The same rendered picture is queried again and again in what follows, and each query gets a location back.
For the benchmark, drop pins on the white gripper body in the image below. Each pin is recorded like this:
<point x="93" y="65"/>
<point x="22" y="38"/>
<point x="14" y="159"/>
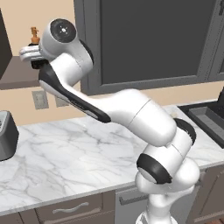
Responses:
<point x="29" y="53"/>

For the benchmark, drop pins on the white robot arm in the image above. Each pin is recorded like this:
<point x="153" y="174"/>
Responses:
<point x="137" y="113"/>

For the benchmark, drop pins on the orange soap dispenser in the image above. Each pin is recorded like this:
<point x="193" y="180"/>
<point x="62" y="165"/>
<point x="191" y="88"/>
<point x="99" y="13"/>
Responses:
<point x="35" y="37"/>

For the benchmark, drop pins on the dark grey sink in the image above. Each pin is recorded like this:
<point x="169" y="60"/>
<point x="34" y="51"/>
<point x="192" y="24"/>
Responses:
<point x="207" y="119"/>

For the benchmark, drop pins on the brown base cabinet door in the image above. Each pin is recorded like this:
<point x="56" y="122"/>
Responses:
<point x="210" y="195"/>

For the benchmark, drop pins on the dark brown open shelf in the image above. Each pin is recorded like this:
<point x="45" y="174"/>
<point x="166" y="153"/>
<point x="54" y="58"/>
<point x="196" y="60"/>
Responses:
<point x="17" y="74"/>

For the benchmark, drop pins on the grey toaster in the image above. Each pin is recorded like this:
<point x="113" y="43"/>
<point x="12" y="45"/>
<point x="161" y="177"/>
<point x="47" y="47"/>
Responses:
<point x="7" y="135"/>

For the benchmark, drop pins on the brown drawer front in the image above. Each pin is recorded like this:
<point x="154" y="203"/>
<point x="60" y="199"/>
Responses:
<point x="70" y="207"/>

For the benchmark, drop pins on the grey dishwasher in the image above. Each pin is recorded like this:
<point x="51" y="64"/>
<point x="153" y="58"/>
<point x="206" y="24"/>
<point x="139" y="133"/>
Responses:
<point x="128" y="208"/>

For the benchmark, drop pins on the grey wall outlet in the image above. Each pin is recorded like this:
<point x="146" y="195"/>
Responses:
<point x="40" y="99"/>
<point x="61" y="102"/>

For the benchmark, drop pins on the narrow grey wall cabinet door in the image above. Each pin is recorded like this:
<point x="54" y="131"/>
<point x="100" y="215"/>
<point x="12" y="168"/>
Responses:
<point x="218" y="58"/>

